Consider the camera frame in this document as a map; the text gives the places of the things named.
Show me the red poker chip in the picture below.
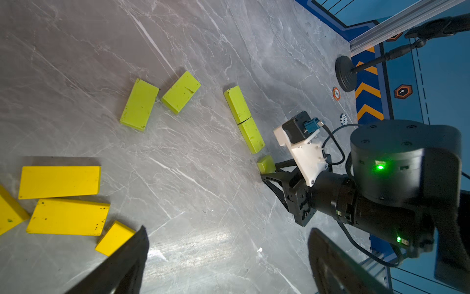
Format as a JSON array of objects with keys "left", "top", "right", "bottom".
[{"left": 332, "top": 87, "right": 341, "bottom": 101}]

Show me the lime green long block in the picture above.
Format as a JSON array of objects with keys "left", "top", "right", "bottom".
[
  {"left": 162, "top": 71, "right": 201, "bottom": 115},
  {"left": 223, "top": 86, "right": 252, "bottom": 124},
  {"left": 238, "top": 118, "right": 266, "bottom": 154},
  {"left": 119, "top": 78, "right": 160, "bottom": 132}
]

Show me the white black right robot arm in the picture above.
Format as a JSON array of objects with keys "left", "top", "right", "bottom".
[{"left": 262, "top": 120, "right": 470, "bottom": 292}]

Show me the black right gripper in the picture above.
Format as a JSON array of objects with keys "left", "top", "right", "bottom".
[{"left": 261, "top": 159, "right": 316, "bottom": 227}]

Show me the small yellow cube block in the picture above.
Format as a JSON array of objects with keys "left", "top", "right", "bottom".
[{"left": 95, "top": 221, "right": 136, "bottom": 257}]

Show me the yellow long block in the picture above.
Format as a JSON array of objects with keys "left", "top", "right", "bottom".
[
  {"left": 26, "top": 198, "right": 110, "bottom": 236},
  {"left": 18, "top": 166, "right": 102, "bottom": 200},
  {"left": 0, "top": 186, "right": 30, "bottom": 235}
]

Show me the small lime green cube block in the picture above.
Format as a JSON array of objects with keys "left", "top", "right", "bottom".
[{"left": 257, "top": 155, "right": 276, "bottom": 175}]

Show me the black microphone stand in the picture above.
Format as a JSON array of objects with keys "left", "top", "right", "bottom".
[{"left": 335, "top": 13, "right": 470, "bottom": 93}]

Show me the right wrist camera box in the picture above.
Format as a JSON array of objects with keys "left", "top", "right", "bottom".
[{"left": 274, "top": 111, "right": 328, "bottom": 187}]

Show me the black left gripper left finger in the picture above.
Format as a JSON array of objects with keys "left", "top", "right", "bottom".
[{"left": 67, "top": 226, "right": 149, "bottom": 294}]

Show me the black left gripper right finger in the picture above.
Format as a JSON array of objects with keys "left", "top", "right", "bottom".
[{"left": 308, "top": 228, "right": 392, "bottom": 294}]

